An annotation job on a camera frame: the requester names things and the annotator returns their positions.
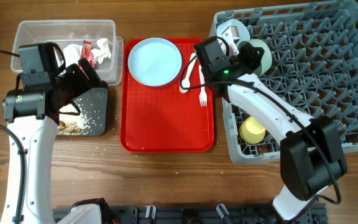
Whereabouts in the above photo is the red serving tray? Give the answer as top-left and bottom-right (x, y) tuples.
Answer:
(120, 38), (215, 153)

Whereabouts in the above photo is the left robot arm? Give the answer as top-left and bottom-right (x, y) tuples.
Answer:
(1, 42), (108, 223)

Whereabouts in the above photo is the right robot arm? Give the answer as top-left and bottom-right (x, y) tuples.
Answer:
(193, 36), (347, 223)

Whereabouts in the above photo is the light blue plate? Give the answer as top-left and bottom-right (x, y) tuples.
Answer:
(127, 37), (182, 87)

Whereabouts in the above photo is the grey dishwasher rack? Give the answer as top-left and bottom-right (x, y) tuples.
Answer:
(210, 1), (358, 152)

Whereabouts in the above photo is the mint green bowl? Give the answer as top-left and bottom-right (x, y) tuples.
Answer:
(239, 39), (272, 77)

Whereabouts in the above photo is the clear plastic waste bin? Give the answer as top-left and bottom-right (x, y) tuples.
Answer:
(12, 19), (124, 86)

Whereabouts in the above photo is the white plastic fork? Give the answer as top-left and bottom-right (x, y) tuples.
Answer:
(198, 65), (208, 106)

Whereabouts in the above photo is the yellow plastic cup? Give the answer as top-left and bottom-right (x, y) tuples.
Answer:
(239, 116), (266, 144)

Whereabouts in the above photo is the red snack wrapper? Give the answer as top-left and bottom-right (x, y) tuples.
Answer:
(80, 40), (95, 68)

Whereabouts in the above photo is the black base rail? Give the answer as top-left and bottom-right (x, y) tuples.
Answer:
(51, 203), (328, 224)

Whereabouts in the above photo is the black waste tray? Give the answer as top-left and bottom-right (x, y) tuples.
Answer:
(54, 80), (110, 137)

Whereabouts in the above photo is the food scraps and rice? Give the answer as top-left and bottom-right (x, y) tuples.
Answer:
(57, 102), (106, 136)

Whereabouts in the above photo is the light blue small bowl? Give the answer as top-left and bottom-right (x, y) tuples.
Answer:
(216, 19), (250, 47)

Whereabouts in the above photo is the white plastic spoon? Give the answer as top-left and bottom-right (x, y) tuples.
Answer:
(180, 53), (196, 93)

